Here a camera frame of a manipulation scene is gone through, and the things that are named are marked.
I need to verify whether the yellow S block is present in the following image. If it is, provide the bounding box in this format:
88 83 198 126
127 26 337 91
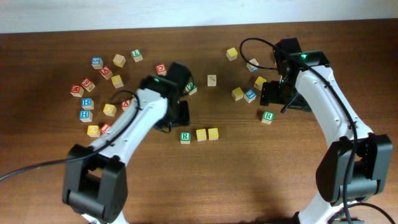
196 129 207 141

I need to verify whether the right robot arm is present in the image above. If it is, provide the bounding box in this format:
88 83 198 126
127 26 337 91
260 38 393 223

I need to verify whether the red A block back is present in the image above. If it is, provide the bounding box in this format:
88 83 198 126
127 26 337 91
99 66 113 80

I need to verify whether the red a block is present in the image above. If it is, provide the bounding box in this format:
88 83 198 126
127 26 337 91
121 99 132 111
99 66 113 80

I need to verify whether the plain top block red-side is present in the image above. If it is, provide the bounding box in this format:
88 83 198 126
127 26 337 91
207 75 216 86

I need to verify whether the red 9 block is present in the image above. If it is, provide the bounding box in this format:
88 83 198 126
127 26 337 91
81 78 95 92

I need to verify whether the plain top yellow-side block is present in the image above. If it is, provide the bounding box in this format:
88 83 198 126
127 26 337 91
113 54 126 68

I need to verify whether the blue H block upper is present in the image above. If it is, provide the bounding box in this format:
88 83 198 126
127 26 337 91
81 98 94 110

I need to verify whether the red Q block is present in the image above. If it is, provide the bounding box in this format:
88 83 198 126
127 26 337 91
155 64 167 76

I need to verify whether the green L block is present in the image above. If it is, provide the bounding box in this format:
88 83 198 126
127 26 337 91
131 49 143 62

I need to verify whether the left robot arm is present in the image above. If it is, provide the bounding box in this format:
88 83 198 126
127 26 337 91
62 62 193 223

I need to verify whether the red I block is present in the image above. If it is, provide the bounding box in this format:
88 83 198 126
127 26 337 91
100 123 111 134

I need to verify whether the yellow o block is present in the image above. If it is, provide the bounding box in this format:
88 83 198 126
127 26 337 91
103 104 117 116
86 125 101 138

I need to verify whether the blue I block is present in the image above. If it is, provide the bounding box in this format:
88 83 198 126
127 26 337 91
244 89 257 103

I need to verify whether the yellow O block middle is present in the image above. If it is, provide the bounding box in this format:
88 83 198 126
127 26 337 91
103 104 117 116

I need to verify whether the blue h block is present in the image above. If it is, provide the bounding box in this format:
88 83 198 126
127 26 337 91
79 110 93 122
81 98 94 110

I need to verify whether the yellow O block front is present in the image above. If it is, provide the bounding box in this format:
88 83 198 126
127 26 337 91
86 125 101 138

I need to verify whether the yellow block back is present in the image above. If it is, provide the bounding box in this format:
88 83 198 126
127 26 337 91
226 47 238 61

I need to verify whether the green Z block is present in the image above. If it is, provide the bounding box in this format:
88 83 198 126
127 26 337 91
185 82 197 95

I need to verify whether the blue D side block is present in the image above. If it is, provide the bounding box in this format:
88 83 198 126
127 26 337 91
246 58 259 73

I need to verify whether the green r block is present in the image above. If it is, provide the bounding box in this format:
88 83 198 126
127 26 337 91
261 111 274 124
180 132 191 144

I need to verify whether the red A block front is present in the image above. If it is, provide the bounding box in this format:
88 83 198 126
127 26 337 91
121 99 132 111

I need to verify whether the red M block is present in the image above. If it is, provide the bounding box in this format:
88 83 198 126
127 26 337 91
70 85 84 97

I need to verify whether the blue H block lower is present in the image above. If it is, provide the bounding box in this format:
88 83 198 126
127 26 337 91
79 110 93 122

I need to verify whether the blue 5 block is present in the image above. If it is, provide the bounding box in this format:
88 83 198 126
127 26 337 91
91 57 103 70

